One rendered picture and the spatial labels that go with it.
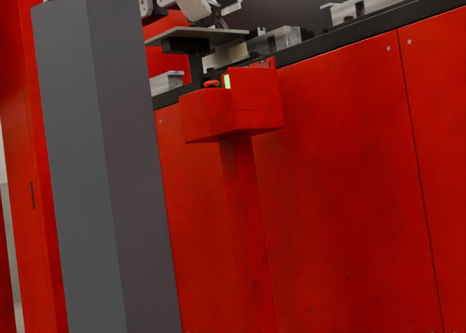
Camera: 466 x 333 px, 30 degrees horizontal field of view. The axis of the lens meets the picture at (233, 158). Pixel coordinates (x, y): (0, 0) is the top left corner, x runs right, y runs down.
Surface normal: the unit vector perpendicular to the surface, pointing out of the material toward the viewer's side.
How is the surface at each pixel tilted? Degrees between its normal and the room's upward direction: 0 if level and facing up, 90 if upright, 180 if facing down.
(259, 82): 90
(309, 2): 90
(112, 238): 90
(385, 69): 90
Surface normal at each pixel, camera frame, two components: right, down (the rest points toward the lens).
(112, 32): 0.80, -0.16
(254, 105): 0.66, -0.15
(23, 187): -0.76, 0.05
